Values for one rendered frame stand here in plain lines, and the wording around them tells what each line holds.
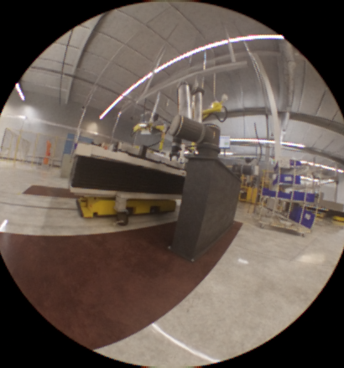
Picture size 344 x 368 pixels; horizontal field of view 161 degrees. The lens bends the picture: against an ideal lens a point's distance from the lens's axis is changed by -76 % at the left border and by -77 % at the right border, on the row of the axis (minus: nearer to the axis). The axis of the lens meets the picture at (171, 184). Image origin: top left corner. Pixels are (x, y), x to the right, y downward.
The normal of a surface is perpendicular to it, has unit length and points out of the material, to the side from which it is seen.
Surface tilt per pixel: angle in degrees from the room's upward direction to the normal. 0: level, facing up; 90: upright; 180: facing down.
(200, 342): 0
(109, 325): 0
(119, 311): 0
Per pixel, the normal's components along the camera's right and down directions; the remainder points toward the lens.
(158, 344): 0.18, -0.98
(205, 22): -0.12, 0.99
